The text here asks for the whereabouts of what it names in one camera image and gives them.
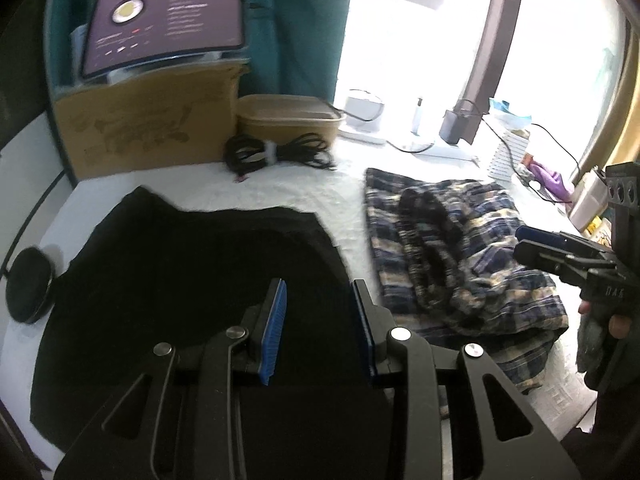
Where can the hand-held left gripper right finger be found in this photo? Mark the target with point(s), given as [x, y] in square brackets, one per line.
[362, 330]

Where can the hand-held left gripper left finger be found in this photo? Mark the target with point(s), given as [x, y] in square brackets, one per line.
[275, 330]

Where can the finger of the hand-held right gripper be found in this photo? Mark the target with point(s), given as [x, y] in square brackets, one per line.
[540, 257]
[535, 234]

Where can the plaid flannel shirt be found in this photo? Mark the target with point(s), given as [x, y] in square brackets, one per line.
[475, 260]

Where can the black pants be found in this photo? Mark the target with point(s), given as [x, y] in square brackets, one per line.
[200, 260]

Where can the person's right hand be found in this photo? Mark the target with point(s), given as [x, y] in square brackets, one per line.
[621, 326]

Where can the purple cloth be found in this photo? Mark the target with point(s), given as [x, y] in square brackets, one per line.
[555, 180]

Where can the white woven basket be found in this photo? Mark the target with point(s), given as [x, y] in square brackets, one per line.
[507, 157]

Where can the yellow curtain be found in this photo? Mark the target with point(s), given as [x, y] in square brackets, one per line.
[617, 125]

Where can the white power strip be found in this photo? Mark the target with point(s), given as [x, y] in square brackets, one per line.
[450, 152]

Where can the blue face masks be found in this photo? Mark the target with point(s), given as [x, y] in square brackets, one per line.
[510, 117]

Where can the black charger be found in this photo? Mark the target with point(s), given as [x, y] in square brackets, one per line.
[455, 127]

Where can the white charger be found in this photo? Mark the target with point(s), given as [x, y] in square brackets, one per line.
[418, 117]

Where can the dark cloth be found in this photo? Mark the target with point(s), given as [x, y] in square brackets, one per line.
[610, 440]

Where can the tan storage box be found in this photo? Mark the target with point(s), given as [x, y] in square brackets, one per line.
[290, 120]

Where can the white desk lamp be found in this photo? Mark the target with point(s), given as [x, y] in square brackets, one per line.
[365, 107]

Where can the brown cardboard box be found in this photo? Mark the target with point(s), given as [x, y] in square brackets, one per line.
[150, 120]

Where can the black round pad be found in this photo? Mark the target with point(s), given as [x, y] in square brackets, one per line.
[30, 285]

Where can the wide teal curtain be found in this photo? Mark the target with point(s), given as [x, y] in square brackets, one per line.
[300, 35]

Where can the tablet with purple screen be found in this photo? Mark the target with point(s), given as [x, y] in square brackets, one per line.
[165, 20]

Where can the dark window frame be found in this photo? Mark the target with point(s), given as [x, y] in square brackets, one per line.
[487, 50]

